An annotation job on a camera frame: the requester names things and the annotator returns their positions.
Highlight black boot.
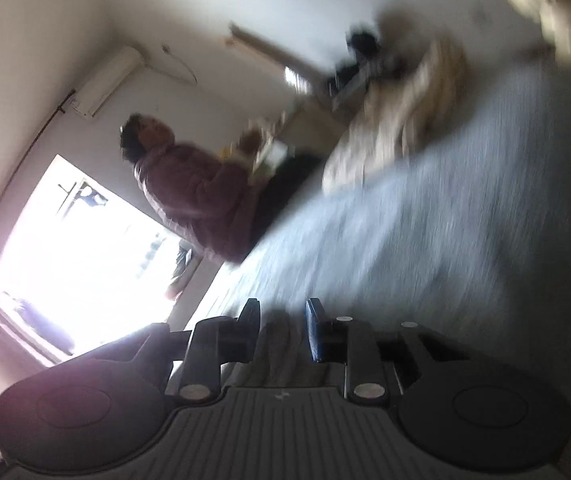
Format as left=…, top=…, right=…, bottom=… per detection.
left=345, top=30, right=381, bottom=57

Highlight white air conditioner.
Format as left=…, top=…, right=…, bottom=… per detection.
left=72, top=45, right=145, bottom=120

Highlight grey hoodie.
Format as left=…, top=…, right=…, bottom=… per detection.
left=222, top=310, right=349, bottom=391

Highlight grey bed blanket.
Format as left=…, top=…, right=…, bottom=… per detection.
left=165, top=60, right=571, bottom=480

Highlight wooden board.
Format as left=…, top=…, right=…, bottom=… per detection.
left=228, top=20, right=339, bottom=83

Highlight beige folded clothes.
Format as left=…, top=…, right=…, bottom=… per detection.
left=321, top=35, right=470, bottom=196

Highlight metal shoe rack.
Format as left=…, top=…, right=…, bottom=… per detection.
left=325, top=55, right=406, bottom=111

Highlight window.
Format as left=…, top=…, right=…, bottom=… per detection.
left=0, top=154, right=203, bottom=358

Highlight grey curtain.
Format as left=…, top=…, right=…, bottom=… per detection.
left=0, top=277, right=76, bottom=376

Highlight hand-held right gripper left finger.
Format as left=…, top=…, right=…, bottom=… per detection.
left=90, top=298, right=262, bottom=406

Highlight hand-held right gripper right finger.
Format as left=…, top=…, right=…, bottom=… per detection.
left=305, top=298, right=469, bottom=406

